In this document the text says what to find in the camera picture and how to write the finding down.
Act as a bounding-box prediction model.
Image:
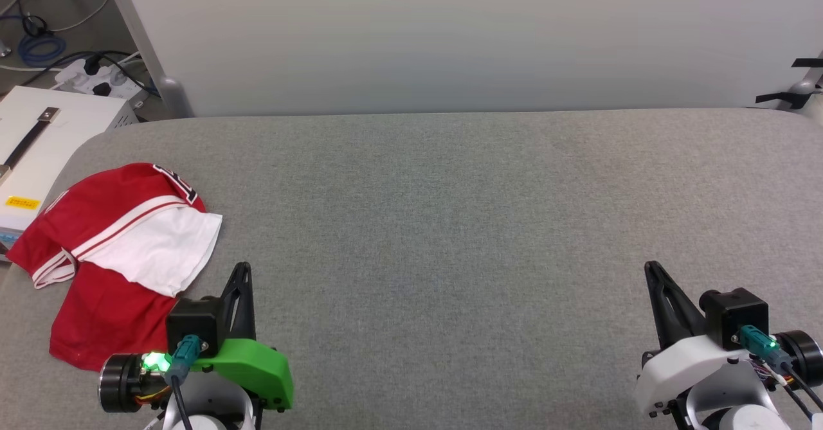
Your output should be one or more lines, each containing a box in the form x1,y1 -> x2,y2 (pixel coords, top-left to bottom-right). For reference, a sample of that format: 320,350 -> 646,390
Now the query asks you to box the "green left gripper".
98,262 -> 295,413

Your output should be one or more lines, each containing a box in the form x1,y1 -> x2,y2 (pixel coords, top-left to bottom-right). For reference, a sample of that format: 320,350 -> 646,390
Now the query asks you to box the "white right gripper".
633,261 -> 823,418

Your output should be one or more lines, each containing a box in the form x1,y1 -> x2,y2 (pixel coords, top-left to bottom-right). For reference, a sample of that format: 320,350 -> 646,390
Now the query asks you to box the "red and white jersey shirt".
5,162 -> 224,373

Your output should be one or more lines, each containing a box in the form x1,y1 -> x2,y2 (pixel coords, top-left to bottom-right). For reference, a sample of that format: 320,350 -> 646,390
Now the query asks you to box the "white appliance box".
0,86 -> 139,264

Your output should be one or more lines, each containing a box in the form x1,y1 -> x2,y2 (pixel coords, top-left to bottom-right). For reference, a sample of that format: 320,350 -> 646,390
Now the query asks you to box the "grey partition foot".
788,73 -> 823,112

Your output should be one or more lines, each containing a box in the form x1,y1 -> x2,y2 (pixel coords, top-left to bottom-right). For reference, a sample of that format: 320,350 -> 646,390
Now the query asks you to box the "white power strip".
55,56 -> 152,106

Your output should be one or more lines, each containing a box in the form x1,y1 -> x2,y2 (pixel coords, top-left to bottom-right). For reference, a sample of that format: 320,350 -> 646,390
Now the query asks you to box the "white partition panel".
116,0 -> 823,119

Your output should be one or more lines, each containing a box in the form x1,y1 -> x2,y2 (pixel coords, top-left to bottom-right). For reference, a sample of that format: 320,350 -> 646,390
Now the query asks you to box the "left camera cable teal plug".
168,335 -> 208,430

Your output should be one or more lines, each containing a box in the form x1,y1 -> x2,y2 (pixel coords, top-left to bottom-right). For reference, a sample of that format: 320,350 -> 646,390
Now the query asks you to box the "camera cable teal plug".
738,326 -> 823,418
168,335 -> 208,430

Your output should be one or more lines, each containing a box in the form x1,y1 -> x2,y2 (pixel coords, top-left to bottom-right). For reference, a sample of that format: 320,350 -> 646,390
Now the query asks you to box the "right camera cable teal plug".
738,326 -> 823,418

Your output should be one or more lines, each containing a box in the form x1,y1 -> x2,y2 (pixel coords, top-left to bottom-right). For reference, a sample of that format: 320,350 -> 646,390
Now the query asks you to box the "grey metal partition post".
103,0 -> 194,119

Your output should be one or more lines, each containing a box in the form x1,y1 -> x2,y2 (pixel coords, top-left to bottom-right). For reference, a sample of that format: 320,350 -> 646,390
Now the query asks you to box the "black carry strap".
0,107 -> 62,183

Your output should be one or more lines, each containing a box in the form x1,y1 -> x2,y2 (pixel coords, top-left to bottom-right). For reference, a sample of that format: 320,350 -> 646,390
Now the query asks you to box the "blue coiled cable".
17,31 -> 67,66

